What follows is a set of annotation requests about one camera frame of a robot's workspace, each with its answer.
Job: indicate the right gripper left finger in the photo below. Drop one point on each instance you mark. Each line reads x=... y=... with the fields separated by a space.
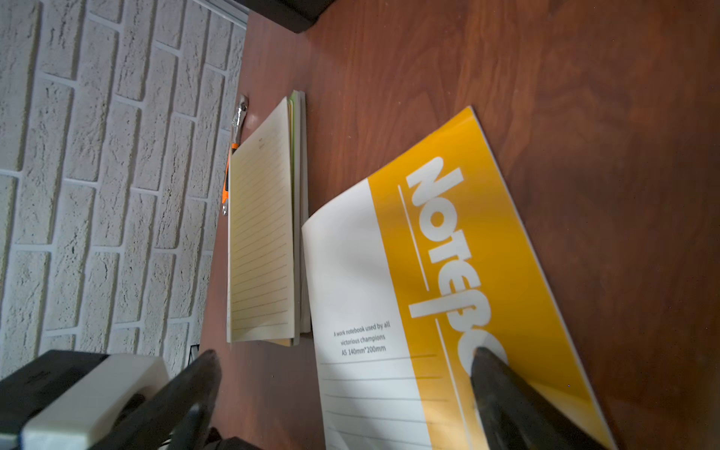
x=179 y=414

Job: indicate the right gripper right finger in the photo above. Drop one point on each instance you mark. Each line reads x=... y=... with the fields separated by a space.
x=514 y=415

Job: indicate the yellow cover notebook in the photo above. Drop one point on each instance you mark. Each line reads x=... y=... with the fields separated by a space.
x=409 y=272
x=265 y=201

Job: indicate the black plastic toolbox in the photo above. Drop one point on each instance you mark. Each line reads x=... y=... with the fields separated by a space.
x=295 y=15

